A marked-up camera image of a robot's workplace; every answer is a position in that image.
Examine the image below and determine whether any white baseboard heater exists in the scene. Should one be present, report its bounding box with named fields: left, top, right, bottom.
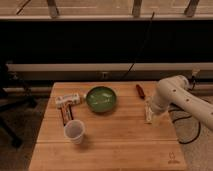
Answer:
left=8, top=63, right=213, bottom=81

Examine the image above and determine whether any white ceramic cup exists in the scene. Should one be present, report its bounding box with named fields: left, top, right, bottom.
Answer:
left=64, top=119, right=85, bottom=144

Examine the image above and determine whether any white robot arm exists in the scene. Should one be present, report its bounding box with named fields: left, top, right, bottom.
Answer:
left=148, top=75, right=213, bottom=131

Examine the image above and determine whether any brown striped snack bar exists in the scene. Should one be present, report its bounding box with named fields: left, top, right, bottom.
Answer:
left=60, top=104, right=74, bottom=125

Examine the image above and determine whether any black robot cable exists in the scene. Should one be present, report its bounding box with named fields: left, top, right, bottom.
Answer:
left=168, top=75, right=202, bottom=145

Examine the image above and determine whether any black office chair base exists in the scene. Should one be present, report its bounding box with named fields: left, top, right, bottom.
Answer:
left=0, top=61, right=38, bottom=149

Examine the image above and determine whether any green bowl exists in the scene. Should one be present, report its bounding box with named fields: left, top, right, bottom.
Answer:
left=85, top=86, right=117, bottom=113

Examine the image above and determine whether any thin black hanging cable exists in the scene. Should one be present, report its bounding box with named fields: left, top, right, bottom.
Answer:
left=120, top=11, right=156, bottom=81

